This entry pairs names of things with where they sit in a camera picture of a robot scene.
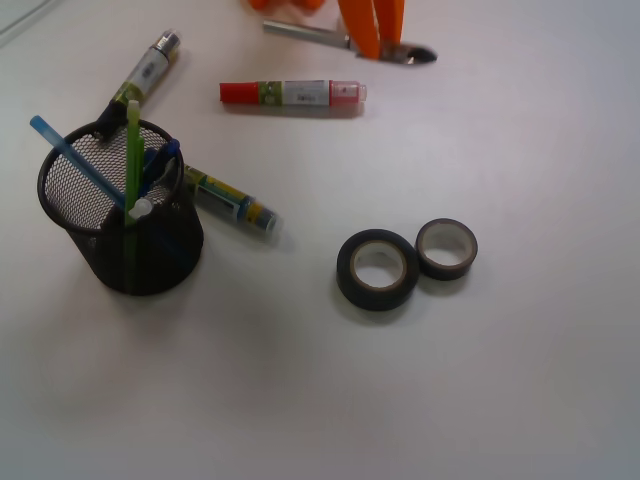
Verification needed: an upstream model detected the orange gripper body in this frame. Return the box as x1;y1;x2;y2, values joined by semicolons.
248;0;325;12

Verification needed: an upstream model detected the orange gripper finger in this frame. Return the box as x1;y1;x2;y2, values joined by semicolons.
373;0;405;55
338;0;380;59

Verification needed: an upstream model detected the silver pen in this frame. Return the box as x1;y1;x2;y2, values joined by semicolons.
263;20;438;65

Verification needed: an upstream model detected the dark blue ballpoint pen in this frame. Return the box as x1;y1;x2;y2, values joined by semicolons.
139;139;180;197

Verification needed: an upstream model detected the green mechanical pencil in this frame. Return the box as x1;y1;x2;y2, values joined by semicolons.
125;100;141;226

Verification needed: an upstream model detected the white pen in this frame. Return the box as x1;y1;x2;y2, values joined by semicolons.
128;198;153;221

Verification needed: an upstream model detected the light blue pen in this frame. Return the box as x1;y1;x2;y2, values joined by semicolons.
30;115;125;210

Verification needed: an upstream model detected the black mesh pen holder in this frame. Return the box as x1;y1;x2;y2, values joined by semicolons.
37;121;203;296

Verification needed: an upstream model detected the red capped whiteboard marker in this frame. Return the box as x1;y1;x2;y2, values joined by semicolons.
219;80;367;107

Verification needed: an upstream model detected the black capped whiteboard marker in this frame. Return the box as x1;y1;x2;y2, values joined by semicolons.
94;29;181;141

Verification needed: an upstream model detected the blue capped whiteboard marker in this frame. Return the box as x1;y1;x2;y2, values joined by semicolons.
184;166;279;235

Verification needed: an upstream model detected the small black tape roll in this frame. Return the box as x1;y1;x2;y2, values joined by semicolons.
415;218;478;281

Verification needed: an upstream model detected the large black tape roll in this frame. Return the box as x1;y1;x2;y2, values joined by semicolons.
336;229;419;311

